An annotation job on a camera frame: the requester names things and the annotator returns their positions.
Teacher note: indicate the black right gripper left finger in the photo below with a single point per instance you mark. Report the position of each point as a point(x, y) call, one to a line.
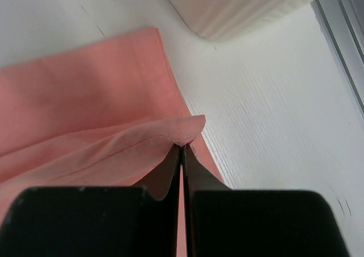
point(137, 220)

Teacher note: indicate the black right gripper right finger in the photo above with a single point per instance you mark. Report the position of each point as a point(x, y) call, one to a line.
point(225, 222)

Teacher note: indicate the salmon pink t shirt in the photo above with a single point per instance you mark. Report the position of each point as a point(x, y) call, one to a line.
point(104, 114)

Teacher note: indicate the white laundry basket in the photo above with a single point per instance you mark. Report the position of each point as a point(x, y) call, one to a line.
point(220, 20)

